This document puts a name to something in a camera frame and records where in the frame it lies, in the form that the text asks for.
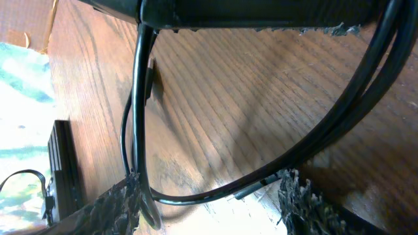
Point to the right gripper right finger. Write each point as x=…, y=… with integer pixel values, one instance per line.
x=304, y=210

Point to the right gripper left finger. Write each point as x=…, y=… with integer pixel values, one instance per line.
x=117, y=211

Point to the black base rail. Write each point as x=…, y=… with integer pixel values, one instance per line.
x=63, y=192

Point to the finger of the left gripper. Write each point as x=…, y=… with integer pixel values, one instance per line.
x=255, y=14

